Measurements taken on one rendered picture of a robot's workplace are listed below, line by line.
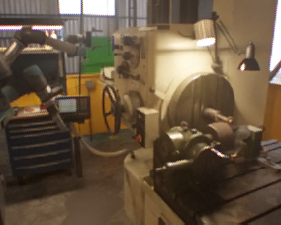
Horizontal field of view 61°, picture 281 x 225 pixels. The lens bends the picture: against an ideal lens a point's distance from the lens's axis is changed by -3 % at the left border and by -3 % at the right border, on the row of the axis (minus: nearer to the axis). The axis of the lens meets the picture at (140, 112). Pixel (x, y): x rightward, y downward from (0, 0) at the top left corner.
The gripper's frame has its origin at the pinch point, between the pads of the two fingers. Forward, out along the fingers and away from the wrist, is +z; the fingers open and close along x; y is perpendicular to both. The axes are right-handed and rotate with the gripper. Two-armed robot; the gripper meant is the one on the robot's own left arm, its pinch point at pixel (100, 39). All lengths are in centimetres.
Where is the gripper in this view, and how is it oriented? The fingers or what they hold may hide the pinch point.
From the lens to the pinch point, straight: 224.3
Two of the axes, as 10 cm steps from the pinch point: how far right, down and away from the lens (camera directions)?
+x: -1.1, 8.7, 4.9
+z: 9.0, -1.2, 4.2
